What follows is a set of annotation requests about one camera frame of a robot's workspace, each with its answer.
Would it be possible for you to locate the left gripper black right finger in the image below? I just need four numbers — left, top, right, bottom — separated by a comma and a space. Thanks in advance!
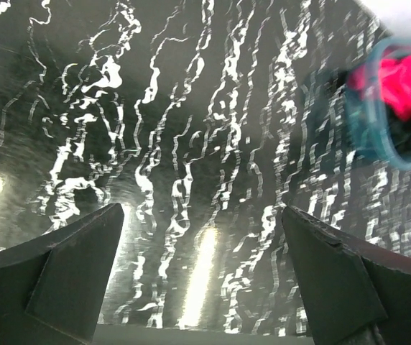
282, 206, 411, 344

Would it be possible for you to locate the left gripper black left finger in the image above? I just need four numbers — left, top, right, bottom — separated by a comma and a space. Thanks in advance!
0, 203, 124, 344

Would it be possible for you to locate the pink red t shirt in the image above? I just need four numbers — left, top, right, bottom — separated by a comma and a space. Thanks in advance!
347, 52, 411, 121

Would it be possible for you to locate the teal transparent plastic bin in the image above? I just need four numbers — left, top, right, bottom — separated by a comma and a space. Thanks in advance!
345, 37, 411, 170

